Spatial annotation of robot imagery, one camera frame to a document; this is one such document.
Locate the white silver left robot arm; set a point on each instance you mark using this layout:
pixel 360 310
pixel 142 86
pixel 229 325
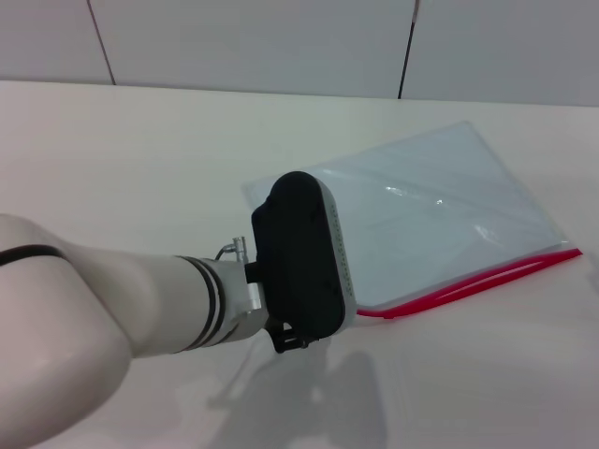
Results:
pixel 93 304

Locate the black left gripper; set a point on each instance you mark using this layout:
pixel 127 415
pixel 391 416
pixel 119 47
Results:
pixel 290 339

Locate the thin black rod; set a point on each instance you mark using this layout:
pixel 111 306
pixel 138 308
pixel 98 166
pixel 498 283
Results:
pixel 405 61

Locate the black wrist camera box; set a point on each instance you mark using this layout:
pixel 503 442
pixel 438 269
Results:
pixel 299 252

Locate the clear document bag red zipper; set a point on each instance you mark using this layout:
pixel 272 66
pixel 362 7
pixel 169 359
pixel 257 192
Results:
pixel 421 210

